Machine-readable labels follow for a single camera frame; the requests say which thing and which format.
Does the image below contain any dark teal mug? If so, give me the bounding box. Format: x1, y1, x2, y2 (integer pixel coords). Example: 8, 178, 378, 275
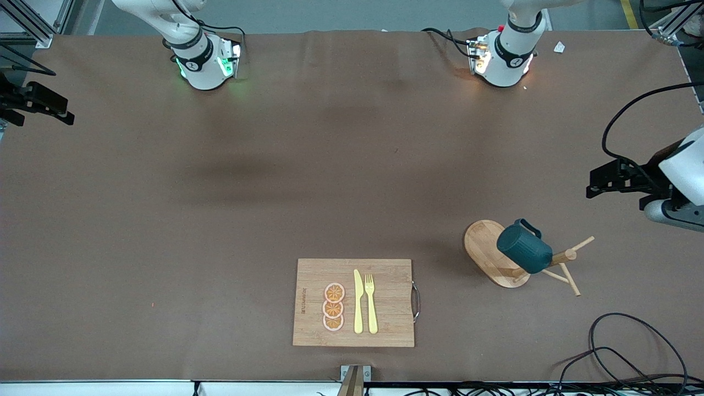
496, 218, 553, 274

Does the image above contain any wooden mug rack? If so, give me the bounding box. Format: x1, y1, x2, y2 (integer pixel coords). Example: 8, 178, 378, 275
464, 219, 596, 298

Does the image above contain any brown table mat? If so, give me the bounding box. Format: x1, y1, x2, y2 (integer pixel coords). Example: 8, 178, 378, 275
0, 29, 704, 383

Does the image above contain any bamboo cutting board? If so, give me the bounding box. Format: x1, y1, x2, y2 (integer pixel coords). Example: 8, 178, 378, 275
292, 258, 421, 348

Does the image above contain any yellow plastic fork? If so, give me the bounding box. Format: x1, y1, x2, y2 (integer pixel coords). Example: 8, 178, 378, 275
365, 273, 379, 335

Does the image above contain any yellow plastic knife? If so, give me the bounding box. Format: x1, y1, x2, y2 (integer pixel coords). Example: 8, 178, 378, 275
353, 269, 365, 334

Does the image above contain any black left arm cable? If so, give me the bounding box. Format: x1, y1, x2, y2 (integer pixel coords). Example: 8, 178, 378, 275
601, 81, 704, 190

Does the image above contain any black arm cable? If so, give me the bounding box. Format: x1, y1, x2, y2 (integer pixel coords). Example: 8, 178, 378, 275
0, 44, 57, 76
601, 81, 704, 190

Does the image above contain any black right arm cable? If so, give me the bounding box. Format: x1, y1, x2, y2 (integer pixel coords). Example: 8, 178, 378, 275
0, 44, 57, 76

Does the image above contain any aluminium frame profile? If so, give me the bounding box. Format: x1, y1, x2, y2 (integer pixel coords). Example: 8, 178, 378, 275
654, 0, 704, 47
0, 0, 75, 49

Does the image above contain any looped black table cable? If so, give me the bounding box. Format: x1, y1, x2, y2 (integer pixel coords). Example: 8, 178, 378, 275
588, 312, 689, 388

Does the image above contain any black right base cable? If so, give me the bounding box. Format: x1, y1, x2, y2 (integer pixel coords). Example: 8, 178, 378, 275
190, 21, 246, 56

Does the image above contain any black base cable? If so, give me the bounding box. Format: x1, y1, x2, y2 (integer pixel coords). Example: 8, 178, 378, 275
422, 27, 475, 58
190, 21, 246, 56

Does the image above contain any black left base cable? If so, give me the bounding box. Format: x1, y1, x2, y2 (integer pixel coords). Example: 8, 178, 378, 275
422, 27, 475, 58

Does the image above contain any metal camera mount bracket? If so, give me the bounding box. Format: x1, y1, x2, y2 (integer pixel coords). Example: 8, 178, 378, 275
337, 364, 372, 396

